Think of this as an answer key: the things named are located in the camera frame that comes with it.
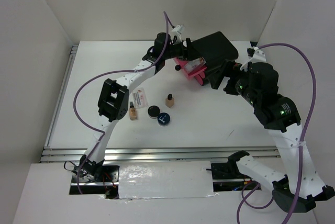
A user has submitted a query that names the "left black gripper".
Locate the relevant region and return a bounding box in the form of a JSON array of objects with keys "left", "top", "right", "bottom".
[{"left": 163, "top": 38, "right": 203, "bottom": 61}]

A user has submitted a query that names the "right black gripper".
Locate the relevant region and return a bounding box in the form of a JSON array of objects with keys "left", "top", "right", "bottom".
[{"left": 207, "top": 58, "right": 260, "bottom": 105}]

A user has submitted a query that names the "pink top drawer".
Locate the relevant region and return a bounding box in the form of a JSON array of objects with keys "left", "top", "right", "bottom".
[{"left": 174, "top": 58, "right": 207, "bottom": 79}]

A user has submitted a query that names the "floral clear makeup box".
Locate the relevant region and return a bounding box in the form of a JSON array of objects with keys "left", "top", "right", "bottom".
[{"left": 184, "top": 58, "right": 206, "bottom": 73}]

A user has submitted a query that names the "black drawer organizer case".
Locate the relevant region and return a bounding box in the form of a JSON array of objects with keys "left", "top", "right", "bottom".
[{"left": 192, "top": 31, "right": 239, "bottom": 83}]

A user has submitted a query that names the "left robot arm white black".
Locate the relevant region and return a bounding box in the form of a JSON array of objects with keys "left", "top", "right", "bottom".
[{"left": 73, "top": 32, "right": 202, "bottom": 182}]

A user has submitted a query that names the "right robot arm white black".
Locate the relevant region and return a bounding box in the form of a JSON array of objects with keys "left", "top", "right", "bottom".
[{"left": 210, "top": 60, "right": 334, "bottom": 213}]

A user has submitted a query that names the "square foundation bottle black cap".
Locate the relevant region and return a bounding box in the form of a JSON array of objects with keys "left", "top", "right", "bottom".
[{"left": 165, "top": 94, "right": 174, "bottom": 108}]

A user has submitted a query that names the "blue lid F powder jar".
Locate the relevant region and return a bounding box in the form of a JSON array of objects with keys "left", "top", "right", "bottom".
[{"left": 157, "top": 113, "right": 171, "bottom": 126}]

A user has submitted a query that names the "black lid powder jar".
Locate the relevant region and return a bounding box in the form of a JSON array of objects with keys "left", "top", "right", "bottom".
[{"left": 147, "top": 105, "right": 161, "bottom": 119}]

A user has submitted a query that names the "BB foundation pump bottle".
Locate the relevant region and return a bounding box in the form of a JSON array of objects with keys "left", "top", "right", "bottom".
[{"left": 129, "top": 102, "right": 138, "bottom": 120}]

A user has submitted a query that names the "white foil-taped board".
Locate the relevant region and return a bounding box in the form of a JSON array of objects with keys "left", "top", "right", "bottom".
[{"left": 118, "top": 161, "right": 215, "bottom": 199}]

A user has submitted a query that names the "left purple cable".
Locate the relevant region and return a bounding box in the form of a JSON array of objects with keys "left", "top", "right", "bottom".
[{"left": 72, "top": 11, "right": 174, "bottom": 195}]

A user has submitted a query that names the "purple cable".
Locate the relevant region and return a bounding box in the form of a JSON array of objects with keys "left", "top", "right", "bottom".
[
  {"left": 72, "top": 11, "right": 174, "bottom": 195},
  {"left": 236, "top": 42, "right": 317, "bottom": 224}
]

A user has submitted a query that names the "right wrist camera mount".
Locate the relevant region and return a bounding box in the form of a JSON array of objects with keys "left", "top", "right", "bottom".
[{"left": 240, "top": 47, "right": 266, "bottom": 71}]

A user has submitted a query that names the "aluminium front rail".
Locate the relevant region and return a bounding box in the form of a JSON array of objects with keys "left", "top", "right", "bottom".
[{"left": 40, "top": 146, "right": 280, "bottom": 163}]

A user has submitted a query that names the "aluminium rail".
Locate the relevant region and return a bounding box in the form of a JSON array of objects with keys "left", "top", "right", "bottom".
[
  {"left": 43, "top": 44, "right": 79, "bottom": 149},
  {"left": 40, "top": 146, "right": 280, "bottom": 163}
]

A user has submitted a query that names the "aluminium left rail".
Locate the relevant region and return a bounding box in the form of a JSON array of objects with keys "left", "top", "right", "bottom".
[{"left": 43, "top": 44, "right": 79, "bottom": 149}]

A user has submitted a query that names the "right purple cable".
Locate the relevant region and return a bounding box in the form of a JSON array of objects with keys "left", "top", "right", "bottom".
[{"left": 236, "top": 42, "right": 317, "bottom": 224}]

